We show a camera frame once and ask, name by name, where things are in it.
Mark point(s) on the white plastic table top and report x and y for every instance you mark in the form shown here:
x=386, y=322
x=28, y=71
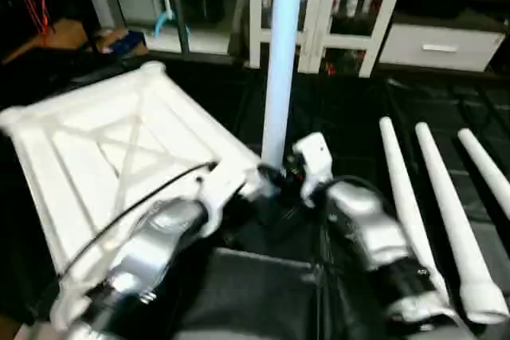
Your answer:
x=80, y=141

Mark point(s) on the white plastic table leg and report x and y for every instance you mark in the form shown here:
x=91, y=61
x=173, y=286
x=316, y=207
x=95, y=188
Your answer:
x=488, y=165
x=282, y=61
x=402, y=189
x=454, y=212

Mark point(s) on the white glass-door cabinet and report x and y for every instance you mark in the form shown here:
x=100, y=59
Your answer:
x=335, y=13

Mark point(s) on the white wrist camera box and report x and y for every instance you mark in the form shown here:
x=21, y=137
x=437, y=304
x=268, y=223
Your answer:
x=221, y=197
x=312, y=163

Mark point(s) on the black work mat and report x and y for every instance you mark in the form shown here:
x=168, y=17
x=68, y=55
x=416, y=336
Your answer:
x=343, y=109

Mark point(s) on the brown cardboard box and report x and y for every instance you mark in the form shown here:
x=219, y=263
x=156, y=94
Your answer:
x=107, y=39

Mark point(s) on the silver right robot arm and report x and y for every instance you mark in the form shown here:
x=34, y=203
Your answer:
x=382, y=244

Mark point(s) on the blue plastic bag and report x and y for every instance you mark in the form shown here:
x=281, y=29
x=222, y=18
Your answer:
x=131, y=41

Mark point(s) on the white drawer unit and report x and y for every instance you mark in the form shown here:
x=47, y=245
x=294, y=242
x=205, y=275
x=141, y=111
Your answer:
x=442, y=47

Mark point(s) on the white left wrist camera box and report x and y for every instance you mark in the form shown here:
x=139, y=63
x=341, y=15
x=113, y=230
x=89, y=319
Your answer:
x=221, y=197

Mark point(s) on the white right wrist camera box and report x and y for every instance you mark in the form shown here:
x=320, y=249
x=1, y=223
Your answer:
x=312, y=163

